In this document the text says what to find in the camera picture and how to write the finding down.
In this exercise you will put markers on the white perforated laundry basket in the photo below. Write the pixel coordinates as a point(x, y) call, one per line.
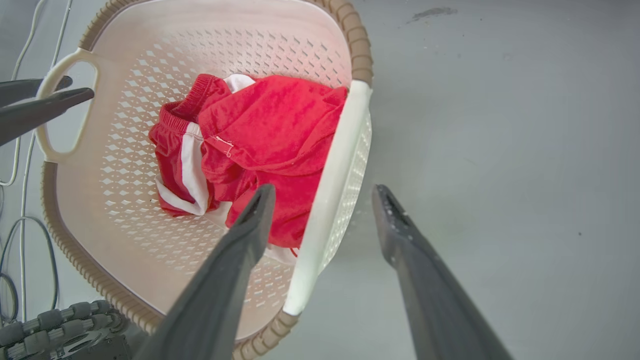
point(150, 210)

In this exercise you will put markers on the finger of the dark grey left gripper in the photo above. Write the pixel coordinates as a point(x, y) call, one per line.
point(20, 89)
point(35, 112)

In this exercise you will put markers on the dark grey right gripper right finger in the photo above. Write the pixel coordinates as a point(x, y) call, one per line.
point(435, 300)

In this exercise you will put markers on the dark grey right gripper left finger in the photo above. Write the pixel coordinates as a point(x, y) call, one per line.
point(220, 295)

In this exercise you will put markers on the red garment with white stripes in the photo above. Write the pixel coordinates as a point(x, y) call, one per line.
point(270, 135)

